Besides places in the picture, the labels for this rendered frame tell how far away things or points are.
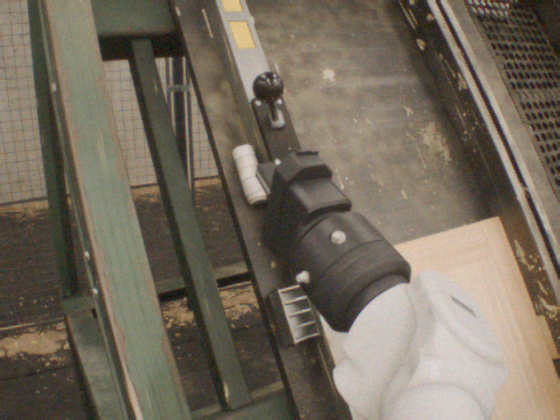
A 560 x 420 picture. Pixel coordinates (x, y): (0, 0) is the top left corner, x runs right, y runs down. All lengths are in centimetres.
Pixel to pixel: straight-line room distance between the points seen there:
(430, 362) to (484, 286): 55
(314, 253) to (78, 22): 45
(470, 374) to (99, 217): 42
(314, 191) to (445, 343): 21
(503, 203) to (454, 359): 62
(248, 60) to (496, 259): 52
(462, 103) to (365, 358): 65
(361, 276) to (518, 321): 53
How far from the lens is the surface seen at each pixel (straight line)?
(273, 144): 68
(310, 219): 46
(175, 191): 72
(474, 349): 34
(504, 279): 90
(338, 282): 41
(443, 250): 82
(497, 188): 94
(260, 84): 59
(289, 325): 63
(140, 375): 56
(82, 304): 168
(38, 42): 133
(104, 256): 57
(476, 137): 95
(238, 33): 78
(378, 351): 40
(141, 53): 83
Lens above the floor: 157
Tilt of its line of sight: 19 degrees down
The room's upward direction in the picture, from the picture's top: straight up
